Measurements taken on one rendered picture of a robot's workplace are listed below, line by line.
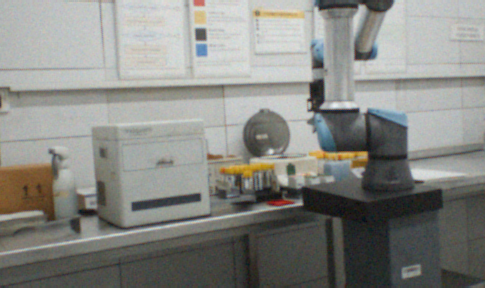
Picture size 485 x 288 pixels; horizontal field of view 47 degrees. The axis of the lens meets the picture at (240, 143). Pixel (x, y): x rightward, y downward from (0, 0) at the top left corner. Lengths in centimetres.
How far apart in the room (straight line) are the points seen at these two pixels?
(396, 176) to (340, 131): 20
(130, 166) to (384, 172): 72
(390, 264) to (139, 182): 74
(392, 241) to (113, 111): 121
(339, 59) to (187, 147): 51
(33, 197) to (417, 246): 118
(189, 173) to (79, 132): 68
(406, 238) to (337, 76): 49
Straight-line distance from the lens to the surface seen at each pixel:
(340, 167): 212
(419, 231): 167
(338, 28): 161
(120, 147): 159
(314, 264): 278
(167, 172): 164
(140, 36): 231
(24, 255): 153
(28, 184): 188
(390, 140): 162
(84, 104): 223
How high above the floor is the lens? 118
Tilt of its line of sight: 3 degrees down
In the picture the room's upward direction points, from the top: 4 degrees counter-clockwise
